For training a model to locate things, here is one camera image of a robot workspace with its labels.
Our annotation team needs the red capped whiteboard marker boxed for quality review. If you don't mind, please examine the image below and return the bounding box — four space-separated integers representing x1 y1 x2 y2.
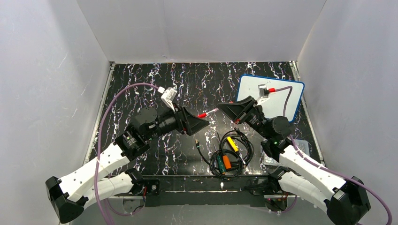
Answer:
197 108 219 118

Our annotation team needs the blue framed whiteboard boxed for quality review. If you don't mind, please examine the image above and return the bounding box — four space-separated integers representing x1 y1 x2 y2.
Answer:
237 74 305 122

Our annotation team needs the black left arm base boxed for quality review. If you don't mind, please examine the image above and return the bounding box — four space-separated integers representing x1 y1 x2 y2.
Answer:
122 177 161 215

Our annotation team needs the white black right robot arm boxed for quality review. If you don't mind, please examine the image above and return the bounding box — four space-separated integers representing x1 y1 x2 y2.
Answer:
217 96 371 225

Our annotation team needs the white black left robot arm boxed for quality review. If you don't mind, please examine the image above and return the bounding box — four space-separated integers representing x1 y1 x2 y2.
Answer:
45 107 209 224

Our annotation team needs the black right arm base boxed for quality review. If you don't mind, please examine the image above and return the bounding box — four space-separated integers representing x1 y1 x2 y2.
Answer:
243 177 298 214

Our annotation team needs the clear plastic screw box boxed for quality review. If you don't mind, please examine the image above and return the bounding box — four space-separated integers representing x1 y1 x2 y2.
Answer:
261 139 311 167

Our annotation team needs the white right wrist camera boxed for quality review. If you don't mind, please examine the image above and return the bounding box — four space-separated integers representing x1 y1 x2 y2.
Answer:
256 84 270 105

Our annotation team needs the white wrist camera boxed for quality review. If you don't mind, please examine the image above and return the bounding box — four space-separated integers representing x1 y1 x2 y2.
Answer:
157 87 177 111
256 84 270 105

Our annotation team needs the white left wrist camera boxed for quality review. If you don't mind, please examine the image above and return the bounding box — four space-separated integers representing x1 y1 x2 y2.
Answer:
157 87 177 111

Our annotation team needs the yellow handled screwdriver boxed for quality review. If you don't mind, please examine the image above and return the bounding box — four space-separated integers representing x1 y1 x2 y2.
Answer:
227 136 246 165

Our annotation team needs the coiled black cable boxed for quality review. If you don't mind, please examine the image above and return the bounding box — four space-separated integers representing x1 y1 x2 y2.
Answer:
195 127 255 180

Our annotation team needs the green handled screwdriver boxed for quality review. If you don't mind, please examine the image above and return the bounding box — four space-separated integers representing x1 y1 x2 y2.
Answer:
214 144 227 175

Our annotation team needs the orange handled screwdriver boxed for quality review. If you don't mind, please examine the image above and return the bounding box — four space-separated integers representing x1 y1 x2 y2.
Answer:
216 132 231 170

